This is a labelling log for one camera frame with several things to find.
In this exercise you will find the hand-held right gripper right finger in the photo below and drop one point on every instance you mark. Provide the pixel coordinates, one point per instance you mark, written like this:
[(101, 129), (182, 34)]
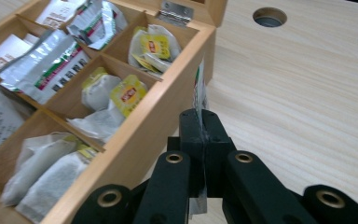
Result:
[(216, 143)]

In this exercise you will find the pile of yellow-tagged tea bags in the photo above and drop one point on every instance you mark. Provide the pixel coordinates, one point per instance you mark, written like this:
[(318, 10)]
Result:
[(99, 90)]

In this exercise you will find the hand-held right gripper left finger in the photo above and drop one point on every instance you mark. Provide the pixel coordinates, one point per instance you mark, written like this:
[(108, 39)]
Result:
[(192, 133)]

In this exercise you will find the pile of silver foil sachets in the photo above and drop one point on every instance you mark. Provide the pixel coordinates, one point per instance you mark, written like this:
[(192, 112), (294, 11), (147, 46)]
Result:
[(49, 68)]

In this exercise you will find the single foil sachet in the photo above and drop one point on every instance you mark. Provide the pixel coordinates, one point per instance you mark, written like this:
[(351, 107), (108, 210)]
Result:
[(201, 93)]

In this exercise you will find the wooden tea box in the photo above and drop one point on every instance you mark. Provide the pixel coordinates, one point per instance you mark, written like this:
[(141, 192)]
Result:
[(155, 118)]

